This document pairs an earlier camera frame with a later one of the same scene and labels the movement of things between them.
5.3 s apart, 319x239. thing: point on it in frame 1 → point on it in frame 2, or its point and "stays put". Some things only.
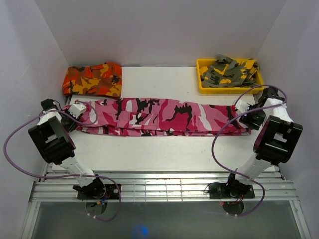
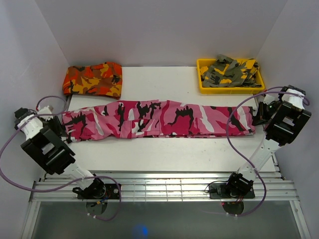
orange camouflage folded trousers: (103, 79) stays put
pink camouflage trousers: (157, 117) stays put
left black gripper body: (69, 123) → (55, 124)
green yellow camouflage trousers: (227, 72) stays put
